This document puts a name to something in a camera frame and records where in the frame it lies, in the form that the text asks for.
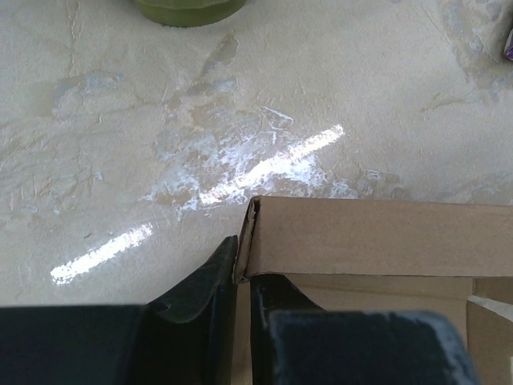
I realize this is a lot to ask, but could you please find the olive green plastic bin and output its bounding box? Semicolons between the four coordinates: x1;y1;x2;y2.
135;0;245;28

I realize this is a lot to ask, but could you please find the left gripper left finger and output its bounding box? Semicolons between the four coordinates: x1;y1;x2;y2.
1;236;238;384

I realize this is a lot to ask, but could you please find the purple candy bar wrapper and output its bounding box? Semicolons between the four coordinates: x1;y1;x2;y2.
503;30;513;61

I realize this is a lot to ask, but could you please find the brown cardboard paper box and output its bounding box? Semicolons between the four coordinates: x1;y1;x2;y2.
233;197;512;384

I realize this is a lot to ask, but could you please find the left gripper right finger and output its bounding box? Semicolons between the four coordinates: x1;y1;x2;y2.
250;274;480;384

